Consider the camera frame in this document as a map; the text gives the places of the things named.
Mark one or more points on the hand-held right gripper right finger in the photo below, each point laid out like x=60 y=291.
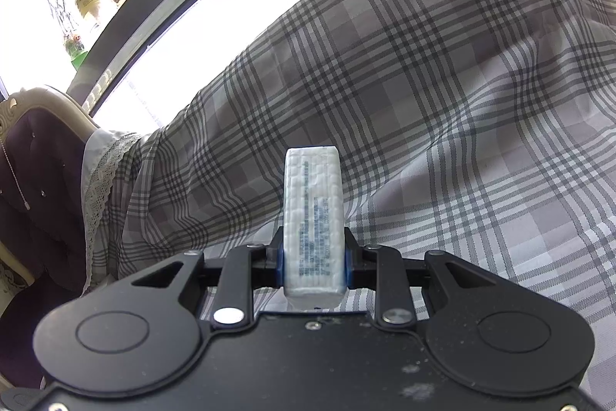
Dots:
x=390 y=276

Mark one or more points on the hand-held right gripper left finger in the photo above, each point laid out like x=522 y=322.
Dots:
x=240 y=276

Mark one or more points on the white tissue packet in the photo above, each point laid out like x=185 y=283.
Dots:
x=313 y=223

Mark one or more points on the grey plaid bed sheet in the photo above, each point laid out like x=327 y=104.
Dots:
x=433 y=79

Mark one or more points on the purple tufted cream-framed headboard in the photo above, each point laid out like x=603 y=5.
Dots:
x=38 y=180

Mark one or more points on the small green pot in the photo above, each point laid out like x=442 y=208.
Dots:
x=76 y=50

